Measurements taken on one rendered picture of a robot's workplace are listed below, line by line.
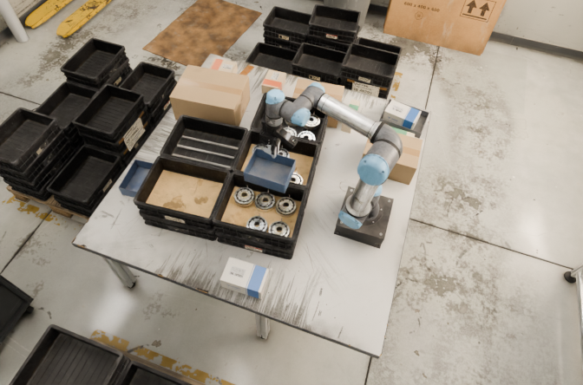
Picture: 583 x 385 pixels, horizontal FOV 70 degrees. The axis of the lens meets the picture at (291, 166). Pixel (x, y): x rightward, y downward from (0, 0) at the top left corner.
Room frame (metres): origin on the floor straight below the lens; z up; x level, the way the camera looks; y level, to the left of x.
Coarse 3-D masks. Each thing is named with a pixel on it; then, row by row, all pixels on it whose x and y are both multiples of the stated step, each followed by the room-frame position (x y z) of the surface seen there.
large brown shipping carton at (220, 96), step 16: (192, 80) 1.91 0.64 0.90; (208, 80) 1.92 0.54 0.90; (224, 80) 1.93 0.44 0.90; (240, 80) 1.94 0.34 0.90; (176, 96) 1.76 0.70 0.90; (192, 96) 1.77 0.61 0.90; (208, 96) 1.78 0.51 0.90; (224, 96) 1.79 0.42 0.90; (240, 96) 1.81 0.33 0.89; (176, 112) 1.75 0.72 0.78; (192, 112) 1.73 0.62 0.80; (208, 112) 1.71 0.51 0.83; (224, 112) 1.70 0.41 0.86; (240, 112) 1.79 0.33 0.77
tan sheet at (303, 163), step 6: (252, 144) 1.49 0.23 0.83; (246, 156) 1.40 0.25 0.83; (294, 156) 1.42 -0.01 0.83; (300, 156) 1.42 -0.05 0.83; (306, 156) 1.43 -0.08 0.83; (246, 162) 1.36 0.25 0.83; (300, 162) 1.38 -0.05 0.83; (306, 162) 1.38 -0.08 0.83; (300, 168) 1.34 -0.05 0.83; (306, 168) 1.34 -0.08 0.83; (300, 174) 1.30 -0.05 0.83; (306, 174) 1.30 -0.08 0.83; (306, 180) 1.26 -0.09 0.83
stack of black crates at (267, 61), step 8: (256, 48) 2.94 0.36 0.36; (264, 48) 2.99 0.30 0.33; (272, 48) 2.96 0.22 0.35; (280, 48) 2.95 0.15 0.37; (248, 56) 2.81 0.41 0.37; (256, 56) 2.93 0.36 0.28; (264, 56) 2.95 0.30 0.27; (272, 56) 2.95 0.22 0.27; (280, 56) 2.94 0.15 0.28; (288, 56) 2.92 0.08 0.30; (256, 64) 2.71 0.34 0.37; (264, 64) 2.84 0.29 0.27; (272, 64) 2.85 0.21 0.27; (280, 64) 2.86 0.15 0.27; (288, 64) 2.86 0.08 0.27; (288, 72) 2.76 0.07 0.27
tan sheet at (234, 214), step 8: (232, 192) 1.16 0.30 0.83; (256, 192) 1.17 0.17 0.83; (232, 200) 1.11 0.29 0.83; (296, 200) 1.13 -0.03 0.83; (232, 208) 1.07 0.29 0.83; (240, 208) 1.07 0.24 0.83; (248, 208) 1.07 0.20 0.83; (256, 208) 1.07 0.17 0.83; (296, 208) 1.09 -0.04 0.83; (224, 216) 1.02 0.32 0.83; (232, 216) 1.02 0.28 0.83; (240, 216) 1.02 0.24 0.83; (248, 216) 1.03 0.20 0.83; (264, 216) 1.03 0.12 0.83; (272, 216) 1.04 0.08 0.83; (280, 216) 1.04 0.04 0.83; (296, 216) 1.04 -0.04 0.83; (240, 224) 0.98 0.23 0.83; (288, 224) 1.00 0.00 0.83
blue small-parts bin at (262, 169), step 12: (252, 156) 1.18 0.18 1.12; (264, 156) 1.21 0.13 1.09; (276, 156) 1.19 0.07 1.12; (252, 168) 1.15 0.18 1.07; (264, 168) 1.16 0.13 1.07; (276, 168) 1.16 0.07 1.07; (288, 168) 1.16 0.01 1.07; (252, 180) 1.07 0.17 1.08; (264, 180) 1.05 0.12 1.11; (276, 180) 1.09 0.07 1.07; (288, 180) 1.07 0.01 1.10
